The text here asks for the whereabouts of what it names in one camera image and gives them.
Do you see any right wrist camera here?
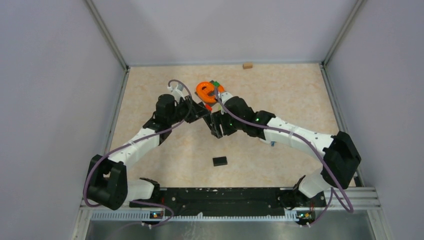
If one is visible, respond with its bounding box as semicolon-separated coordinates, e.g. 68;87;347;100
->
218;91;234;105

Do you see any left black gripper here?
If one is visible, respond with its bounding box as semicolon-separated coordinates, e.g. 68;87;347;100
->
168;94;211;125

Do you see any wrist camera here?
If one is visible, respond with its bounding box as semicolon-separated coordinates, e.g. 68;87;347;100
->
218;91;234;105
167;83;185;102

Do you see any black remote control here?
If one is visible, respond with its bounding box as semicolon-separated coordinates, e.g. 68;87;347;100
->
202;114;215;136

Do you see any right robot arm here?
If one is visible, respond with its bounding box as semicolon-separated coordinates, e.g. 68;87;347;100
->
211;92;362;206

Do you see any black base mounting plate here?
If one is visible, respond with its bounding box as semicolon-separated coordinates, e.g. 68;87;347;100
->
148;187;327;217

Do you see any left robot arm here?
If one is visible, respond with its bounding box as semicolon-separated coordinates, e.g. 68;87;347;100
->
83;94;211;210

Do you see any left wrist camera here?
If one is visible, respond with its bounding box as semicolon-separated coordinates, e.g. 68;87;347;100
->
167;83;185;102

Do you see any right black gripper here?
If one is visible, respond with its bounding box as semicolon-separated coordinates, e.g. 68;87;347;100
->
211;108;245;139

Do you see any small wooden block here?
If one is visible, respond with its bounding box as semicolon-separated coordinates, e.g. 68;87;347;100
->
242;62;253;70

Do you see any orange plastic ring toy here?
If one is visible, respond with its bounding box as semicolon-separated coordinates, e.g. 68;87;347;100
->
195;81;225;104

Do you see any black battery cover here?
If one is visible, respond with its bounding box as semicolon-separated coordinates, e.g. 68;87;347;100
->
212;156;228;167

